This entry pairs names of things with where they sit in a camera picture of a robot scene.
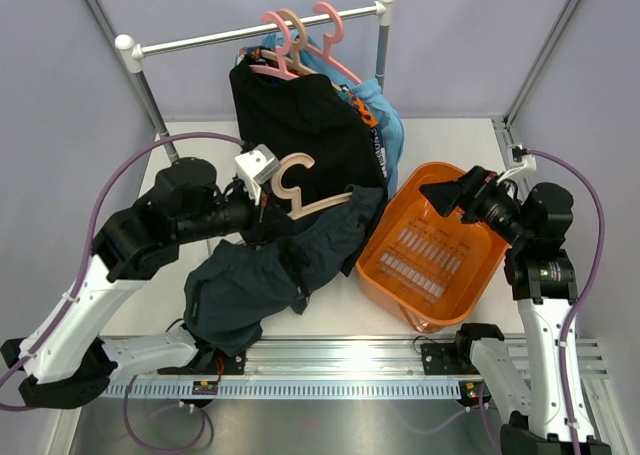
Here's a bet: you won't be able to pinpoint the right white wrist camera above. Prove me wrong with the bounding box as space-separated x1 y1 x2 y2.
497 144 537 183

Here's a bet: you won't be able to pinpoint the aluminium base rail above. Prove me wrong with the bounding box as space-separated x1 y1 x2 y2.
99 337 609 384

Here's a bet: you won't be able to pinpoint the purple floor cable right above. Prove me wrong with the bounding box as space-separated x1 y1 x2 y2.
394 384 501 451

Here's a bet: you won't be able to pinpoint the dark navy shorts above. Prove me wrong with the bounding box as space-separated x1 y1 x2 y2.
183 185 386 356

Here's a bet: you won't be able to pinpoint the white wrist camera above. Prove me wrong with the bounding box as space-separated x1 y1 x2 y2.
497 144 537 183
234 144 280 206

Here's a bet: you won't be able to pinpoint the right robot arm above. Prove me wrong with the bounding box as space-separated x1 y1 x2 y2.
420 166 612 454

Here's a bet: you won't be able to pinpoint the purple floor cable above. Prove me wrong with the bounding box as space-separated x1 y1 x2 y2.
122 374 214 451
394 384 501 451

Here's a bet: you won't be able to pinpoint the white slotted cable duct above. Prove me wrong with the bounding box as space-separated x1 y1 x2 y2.
103 379 462 400

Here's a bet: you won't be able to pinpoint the black shorts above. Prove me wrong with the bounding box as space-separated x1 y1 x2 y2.
229 61 386 205

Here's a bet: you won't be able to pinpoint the orange plastic basket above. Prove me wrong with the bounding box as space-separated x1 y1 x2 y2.
356 162 507 334

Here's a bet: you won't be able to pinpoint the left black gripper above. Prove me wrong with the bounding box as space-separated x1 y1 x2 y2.
175 177 296 251

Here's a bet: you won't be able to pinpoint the light blue shorts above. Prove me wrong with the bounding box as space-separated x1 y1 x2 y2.
290 34 404 196

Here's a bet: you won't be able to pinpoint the beige wooden hanger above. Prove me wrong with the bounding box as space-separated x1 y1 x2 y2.
259 11 317 79
271 152 352 221

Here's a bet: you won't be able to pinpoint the pink plastic hanger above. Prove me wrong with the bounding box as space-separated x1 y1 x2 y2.
249 8 297 81
305 1 362 84

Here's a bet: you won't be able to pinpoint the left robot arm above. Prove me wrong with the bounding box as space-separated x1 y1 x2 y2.
1 149 290 411

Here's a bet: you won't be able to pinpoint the white clothes rack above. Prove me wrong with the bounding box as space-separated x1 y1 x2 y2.
114 0 395 162

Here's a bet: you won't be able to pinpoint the colourful patterned shorts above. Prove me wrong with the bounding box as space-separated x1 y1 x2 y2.
237 44 391 179

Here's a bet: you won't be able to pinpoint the purple floor cable left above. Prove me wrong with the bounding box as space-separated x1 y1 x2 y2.
122 374 214 451

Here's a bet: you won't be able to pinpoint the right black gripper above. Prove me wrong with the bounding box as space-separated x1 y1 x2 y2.
420 166 532 248

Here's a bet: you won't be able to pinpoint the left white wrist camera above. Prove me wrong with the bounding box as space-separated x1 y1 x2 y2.
234 144 280 206

